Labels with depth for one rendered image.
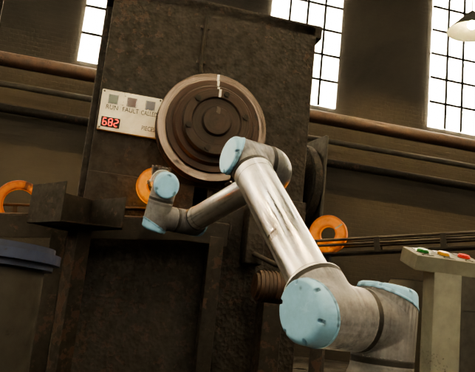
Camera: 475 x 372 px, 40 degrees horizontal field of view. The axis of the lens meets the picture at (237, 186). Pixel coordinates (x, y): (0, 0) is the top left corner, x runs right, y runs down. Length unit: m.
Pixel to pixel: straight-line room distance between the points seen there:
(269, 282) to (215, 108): 0.74
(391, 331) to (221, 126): 1.39
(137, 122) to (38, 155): 6.12
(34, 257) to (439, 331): 1.29
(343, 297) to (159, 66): 1.77
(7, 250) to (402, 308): 0.88
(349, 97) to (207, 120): 7.47
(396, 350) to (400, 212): 8.47
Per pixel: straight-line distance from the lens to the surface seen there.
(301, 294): 1.48
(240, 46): 3.11
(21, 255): 1.46
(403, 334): 1.59
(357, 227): 9.68
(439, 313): 2.20
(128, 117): 2.88
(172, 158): 2.72
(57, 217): 2.27
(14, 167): 8.93
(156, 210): 2.35
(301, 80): 3.14
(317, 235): 2.69
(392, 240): 2.61
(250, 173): 1.81
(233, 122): 2.74
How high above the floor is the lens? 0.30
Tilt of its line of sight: 12 degrees up
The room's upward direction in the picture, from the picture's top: 6 degrees clockwise
